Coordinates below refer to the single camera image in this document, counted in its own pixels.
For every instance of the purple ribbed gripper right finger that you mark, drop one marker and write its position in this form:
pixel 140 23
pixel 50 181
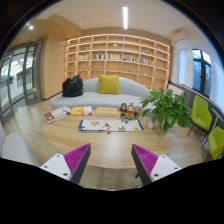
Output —
pixel 151 167

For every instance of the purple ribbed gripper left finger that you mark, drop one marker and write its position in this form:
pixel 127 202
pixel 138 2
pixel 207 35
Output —
pixel 69 166

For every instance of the colourful printed towel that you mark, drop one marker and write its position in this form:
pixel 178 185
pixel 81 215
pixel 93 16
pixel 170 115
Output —
pixel 110 126

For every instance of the yellow picture book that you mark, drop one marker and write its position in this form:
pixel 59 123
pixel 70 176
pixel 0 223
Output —
pixel 86 110

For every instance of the colourful toy figures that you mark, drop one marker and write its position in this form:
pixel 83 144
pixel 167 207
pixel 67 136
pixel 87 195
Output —
pixel 129 111

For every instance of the red and white magazine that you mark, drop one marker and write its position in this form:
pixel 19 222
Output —
pixel 56 114

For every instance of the yellow flat box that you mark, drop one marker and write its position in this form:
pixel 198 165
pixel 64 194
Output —
pixel 106 111

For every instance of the green potted plant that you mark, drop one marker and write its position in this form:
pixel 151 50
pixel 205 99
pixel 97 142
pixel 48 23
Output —
pixel 168 108

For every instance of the grey curved sofa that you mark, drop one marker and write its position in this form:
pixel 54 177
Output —
pixel 130 92

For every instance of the lime green chair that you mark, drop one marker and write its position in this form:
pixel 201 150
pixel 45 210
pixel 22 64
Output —
pixel 200 115
pixel 216 142

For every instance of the black bag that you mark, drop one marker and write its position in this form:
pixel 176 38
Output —
pixel 72 87

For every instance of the yellow cushion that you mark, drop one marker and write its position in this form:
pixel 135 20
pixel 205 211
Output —
pixel 108 84

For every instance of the glass double door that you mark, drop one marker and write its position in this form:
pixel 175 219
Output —
pixel 20 78

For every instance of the dark framed window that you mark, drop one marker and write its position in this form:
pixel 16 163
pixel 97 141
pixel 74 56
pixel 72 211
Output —
pixel 202 78

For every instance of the white air conditioner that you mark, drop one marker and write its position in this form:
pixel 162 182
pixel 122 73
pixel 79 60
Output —
pixel 180 36

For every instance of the ceiling light strip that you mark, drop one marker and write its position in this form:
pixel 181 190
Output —
pixel 125 17

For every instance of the wooden bookshelf wall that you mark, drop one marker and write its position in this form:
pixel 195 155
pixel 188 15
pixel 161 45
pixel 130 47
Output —
pixel 139 59

